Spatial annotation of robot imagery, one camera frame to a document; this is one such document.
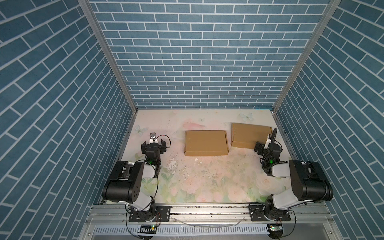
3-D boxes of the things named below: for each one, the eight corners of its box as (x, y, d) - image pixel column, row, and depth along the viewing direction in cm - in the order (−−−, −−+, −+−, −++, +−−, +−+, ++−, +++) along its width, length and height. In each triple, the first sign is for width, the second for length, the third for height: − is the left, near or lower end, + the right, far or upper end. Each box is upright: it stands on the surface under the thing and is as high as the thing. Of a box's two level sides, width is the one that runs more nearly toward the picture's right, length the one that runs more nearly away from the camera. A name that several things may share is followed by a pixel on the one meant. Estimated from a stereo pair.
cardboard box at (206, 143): (184, 156, 97) (184, 152, 92) (186, 134, 108) (185, 130, 104) (228, 156, 97) (229, 152, 93) (225, 135, 108) (226, 130, 104)
